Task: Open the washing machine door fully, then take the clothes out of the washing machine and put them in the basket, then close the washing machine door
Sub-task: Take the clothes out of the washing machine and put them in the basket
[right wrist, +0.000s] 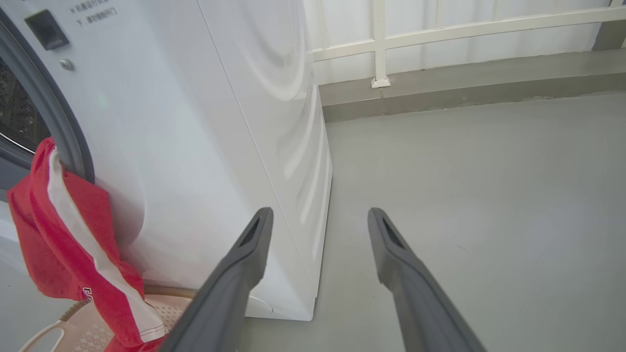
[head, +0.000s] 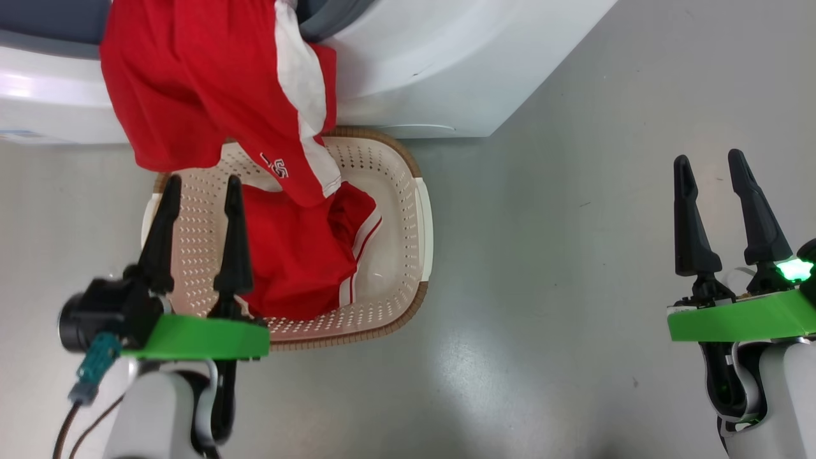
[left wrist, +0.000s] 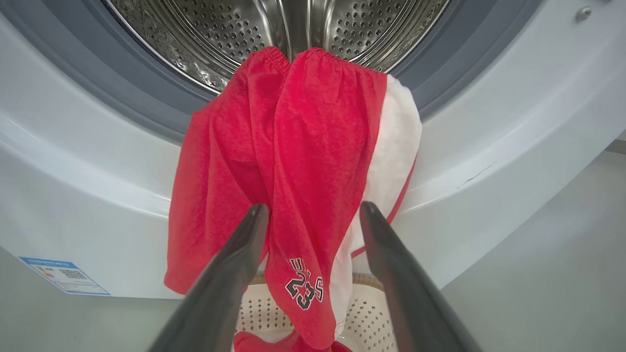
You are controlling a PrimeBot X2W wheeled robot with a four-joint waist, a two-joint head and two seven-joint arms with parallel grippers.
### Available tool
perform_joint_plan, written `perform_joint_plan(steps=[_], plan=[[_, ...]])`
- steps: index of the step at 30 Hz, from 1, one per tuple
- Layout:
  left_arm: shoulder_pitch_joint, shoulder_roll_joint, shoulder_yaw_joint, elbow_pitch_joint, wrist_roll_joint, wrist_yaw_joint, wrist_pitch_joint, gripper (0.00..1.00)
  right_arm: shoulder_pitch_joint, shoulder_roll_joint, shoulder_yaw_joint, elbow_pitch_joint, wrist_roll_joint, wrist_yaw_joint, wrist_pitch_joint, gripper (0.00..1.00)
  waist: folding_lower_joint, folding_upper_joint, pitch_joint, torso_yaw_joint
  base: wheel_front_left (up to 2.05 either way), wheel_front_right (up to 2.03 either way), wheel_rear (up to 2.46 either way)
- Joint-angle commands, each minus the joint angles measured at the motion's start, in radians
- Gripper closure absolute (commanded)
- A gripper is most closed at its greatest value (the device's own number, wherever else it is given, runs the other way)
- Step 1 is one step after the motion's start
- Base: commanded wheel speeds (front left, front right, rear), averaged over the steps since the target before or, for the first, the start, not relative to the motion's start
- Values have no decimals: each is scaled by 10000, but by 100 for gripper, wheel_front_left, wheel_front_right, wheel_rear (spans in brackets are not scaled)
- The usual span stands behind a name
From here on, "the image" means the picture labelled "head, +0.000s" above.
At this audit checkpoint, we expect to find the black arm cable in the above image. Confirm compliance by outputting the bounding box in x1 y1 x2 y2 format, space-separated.
701 342 766 437
54 394 125 459

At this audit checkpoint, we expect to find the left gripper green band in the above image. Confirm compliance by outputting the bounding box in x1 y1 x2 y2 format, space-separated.
121 175 270 361

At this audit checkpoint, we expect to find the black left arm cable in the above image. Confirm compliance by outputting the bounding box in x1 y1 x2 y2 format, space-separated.
54 394 125 459

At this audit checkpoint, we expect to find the white front-load washing machine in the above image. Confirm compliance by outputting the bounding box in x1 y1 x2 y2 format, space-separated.
0 0 618 146

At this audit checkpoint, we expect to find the cream laundry basket brown rim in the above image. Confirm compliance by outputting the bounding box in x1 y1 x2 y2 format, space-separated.
142 126 434 351

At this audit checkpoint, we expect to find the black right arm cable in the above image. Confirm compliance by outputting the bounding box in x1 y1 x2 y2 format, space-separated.
701 342 766 437

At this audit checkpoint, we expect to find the teal cable connector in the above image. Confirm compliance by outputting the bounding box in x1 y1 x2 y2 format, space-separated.
69 333 122 405

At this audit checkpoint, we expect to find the red garment wide white panel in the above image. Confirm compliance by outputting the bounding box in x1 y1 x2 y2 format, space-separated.
100 0 342 208

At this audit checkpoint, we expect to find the round white filter cover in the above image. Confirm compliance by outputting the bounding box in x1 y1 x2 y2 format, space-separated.
376 124 456 138

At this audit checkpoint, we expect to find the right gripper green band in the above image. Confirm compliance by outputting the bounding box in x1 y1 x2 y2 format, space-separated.
667 149 816 342

